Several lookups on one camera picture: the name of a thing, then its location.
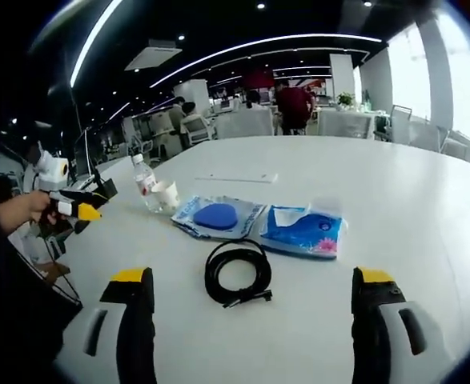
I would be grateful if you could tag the white table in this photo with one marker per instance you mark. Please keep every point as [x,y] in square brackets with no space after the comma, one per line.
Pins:
[338,168]

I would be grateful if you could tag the white paper cup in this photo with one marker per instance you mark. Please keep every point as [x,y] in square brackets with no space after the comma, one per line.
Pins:
[167,196]

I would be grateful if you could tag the dark clothing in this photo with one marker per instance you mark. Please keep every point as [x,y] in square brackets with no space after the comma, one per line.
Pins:
[30,312]

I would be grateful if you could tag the potted green plant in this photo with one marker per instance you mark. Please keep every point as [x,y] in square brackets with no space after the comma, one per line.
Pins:
[345,100]

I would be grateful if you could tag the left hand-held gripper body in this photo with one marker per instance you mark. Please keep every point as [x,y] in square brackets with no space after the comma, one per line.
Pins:
[52,172]

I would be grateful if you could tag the blue tissue pack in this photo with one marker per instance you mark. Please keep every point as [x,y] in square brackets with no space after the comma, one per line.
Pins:
[310,232]

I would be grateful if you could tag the clear water bottle red label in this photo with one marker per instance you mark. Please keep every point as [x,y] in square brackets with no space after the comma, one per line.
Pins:
[143,184]

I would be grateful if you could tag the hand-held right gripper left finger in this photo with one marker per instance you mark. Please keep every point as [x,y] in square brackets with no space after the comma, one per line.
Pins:
[134,328]

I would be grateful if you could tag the ceiling air conditioner unit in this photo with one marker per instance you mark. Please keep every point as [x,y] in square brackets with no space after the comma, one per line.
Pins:
[154,54]

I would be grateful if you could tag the white mesh office chair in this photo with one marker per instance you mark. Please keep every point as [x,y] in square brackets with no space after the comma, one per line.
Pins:
[244,124]
[344,125]

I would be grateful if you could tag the blue plastic snack bag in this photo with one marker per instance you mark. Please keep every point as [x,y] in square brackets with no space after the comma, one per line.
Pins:
[214,216]

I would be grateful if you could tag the person's left hand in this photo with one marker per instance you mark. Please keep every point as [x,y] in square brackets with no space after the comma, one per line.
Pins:
[34,208]

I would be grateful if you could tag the curved ceiling light strip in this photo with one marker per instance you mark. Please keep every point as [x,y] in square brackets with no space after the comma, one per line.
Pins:
[94,36]
[266,41]

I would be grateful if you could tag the white table socket panel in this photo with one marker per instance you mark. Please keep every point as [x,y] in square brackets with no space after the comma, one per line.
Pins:
[258,178]

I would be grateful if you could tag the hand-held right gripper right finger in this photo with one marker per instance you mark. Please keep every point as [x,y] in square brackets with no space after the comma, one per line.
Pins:
[372,332]

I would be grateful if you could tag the small black box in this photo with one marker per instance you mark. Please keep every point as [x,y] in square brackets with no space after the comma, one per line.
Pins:
[108,188]

